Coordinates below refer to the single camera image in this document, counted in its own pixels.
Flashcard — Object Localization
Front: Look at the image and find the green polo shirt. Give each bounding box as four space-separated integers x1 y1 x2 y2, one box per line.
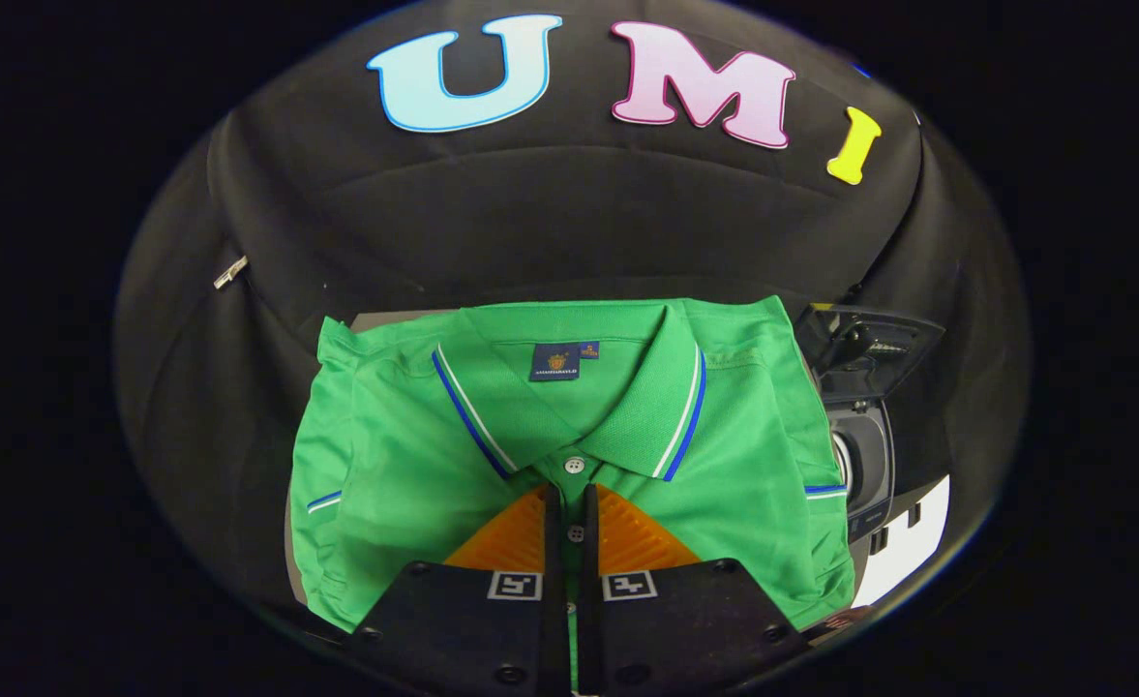
288 295 857 632

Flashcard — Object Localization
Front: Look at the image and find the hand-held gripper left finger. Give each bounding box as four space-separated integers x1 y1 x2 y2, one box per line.
342 484 571 694

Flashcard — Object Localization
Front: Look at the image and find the white panel with black slots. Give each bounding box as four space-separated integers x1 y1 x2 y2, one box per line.
853 473 952 609

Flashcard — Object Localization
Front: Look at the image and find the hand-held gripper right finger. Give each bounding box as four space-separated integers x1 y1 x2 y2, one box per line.
570 483 812 694

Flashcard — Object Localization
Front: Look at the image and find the dark glass washing machine lid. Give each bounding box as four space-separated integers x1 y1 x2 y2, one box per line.
794 303 946 404

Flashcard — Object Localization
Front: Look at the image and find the black backdrop cloth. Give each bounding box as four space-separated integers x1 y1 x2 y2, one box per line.
112 0 1033 630

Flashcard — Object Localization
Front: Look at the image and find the grey washing machine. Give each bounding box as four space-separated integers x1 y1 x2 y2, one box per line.
821 392 923 548

